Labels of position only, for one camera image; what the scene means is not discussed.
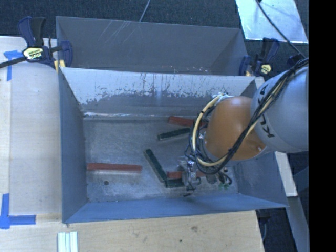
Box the dark green flat block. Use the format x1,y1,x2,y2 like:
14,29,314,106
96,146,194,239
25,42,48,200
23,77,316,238
165,178,186,189
143,148,169,182
156,127,191,142

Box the red-brown flat block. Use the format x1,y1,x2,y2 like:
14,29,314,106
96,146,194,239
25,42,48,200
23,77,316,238
167,115,208,128
86,162,143,173
166,170,208,181

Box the pale wood flat board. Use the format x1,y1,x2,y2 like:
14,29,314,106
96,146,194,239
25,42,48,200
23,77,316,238
8,61,64,216

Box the grey metal bin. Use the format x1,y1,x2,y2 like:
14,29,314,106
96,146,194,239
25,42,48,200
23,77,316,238
55,16,290,224

